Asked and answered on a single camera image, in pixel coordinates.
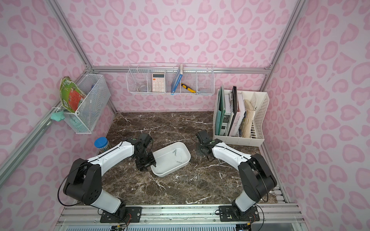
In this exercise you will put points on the blue book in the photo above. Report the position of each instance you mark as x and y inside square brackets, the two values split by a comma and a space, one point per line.
[177, 78]

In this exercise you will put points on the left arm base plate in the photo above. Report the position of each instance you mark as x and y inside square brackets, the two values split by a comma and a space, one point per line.
[127, 214]

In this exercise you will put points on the blue lid clear jar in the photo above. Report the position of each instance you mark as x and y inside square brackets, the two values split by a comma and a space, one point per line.
[102, 144]

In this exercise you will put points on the teal rubber toy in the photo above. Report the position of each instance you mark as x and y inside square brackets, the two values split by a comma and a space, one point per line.
[57, 116]

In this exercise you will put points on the green red circuit board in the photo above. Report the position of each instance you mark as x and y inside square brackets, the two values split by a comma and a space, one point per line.
[71, 96]

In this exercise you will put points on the white desk file organizer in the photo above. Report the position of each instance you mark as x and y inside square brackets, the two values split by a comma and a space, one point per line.
[260, 102]

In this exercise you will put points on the white pink calculator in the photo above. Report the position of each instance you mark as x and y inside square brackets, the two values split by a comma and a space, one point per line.
[158, 82]

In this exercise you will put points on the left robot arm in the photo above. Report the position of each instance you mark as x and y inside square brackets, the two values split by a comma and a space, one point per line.
[84, 181]

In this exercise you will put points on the black binder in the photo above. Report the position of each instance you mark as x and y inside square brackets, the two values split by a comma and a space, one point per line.
[233, 105]

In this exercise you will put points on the green folder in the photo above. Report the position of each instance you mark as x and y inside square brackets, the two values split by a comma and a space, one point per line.
[220, 111]

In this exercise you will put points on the beige woven fan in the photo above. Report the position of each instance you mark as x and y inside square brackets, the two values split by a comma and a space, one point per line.
[248, 119]

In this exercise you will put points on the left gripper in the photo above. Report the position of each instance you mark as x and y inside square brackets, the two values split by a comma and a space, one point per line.
[145, 163]

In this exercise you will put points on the white plastic storage box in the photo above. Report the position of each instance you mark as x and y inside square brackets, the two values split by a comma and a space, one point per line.
[170, 159]

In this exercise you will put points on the white mesh side basket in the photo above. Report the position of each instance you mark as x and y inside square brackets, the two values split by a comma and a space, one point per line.
[84, 120]

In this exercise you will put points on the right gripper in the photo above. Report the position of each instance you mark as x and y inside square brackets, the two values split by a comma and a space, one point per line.
[202, 149]

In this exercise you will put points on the yellow utility knife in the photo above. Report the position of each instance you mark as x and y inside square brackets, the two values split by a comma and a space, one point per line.
[188, 88]

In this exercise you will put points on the white wire wall basket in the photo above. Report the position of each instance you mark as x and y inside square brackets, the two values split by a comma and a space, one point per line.
[200, 77]

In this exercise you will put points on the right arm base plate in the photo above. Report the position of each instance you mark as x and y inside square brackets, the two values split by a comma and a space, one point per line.
[232, 213]

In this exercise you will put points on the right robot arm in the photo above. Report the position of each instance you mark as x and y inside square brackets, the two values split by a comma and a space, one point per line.
[256, 176]

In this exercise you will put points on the pink white book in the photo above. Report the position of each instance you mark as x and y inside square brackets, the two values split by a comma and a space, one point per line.
[239, 115]

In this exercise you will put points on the clear tape roll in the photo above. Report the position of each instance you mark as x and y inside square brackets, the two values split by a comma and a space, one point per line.
[142, 87]

